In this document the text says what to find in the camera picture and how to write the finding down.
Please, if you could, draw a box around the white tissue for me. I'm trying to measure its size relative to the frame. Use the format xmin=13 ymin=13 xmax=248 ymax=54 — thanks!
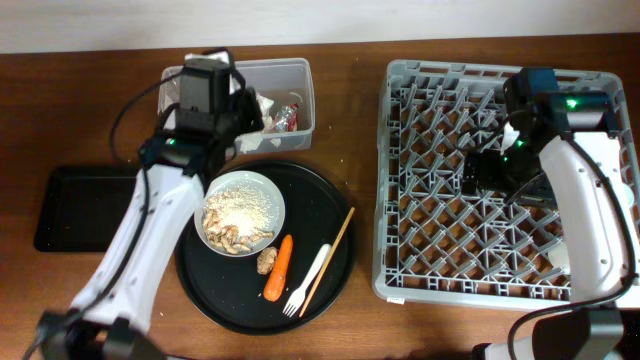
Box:
xmin=234 ymin=94 xmax=284 ymax=154

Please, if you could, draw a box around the red foil wrapper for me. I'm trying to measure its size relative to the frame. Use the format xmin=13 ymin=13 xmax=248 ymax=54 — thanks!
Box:
xmin=274 ymin=103 xmax=298 ymax=133

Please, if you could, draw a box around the grey plate with food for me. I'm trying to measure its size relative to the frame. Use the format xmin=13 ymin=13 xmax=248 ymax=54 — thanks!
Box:
xmin=193 ymin=170 xmax=286 ymax=258

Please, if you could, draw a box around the brown ginger piece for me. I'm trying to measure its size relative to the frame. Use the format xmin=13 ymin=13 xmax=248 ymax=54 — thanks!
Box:
xmin=257 ymin=247 xmax=278 ymax=275

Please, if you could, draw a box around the orange carrot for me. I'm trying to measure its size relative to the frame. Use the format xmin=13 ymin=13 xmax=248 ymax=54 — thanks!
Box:
xmin=263 ymin=235 xmax=293 ymax=302

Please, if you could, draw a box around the light blue cup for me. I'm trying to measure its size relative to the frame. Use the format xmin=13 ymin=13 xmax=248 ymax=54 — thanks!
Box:
xmin=622 ymin=174 xmax=636 ymax=210

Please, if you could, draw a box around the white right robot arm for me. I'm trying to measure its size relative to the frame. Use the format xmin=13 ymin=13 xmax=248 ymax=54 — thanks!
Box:
xmin=462 ymin=68 xmax=639 ymax=359

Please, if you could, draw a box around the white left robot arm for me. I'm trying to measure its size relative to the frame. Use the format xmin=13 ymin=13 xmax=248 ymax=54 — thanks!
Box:
xmin=24 ymin=48 xmax=263 ymax=359

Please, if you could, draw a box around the grey plastic dishwasher rack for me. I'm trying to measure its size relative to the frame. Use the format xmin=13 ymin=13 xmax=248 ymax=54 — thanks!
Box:
xmin=373 ymin=60 xmax=639 ymax=311

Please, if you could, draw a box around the clear plastic bin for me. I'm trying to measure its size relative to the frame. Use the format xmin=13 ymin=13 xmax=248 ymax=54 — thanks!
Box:
xmin=157 ymin=57 xmax=317 ymax=154

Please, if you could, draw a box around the black rectangular tray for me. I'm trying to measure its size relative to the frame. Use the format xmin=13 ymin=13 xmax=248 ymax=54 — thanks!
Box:
xmin=33 ymin=165 xmax=138 ymax=253

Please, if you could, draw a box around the wooden chopstick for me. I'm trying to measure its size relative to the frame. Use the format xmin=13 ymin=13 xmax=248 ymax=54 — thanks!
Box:
xmin=298 ymin=207 xmax=355 ymax=318

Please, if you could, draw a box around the round black tray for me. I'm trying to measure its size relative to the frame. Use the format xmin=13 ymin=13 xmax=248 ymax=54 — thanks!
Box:
xmin=175 ymin=160 xmax=356 ymax=335

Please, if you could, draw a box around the white plastic fork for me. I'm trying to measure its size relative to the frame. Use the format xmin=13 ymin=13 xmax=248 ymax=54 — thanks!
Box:
xmin=283 ymin=244 xmax=331 ymax=317

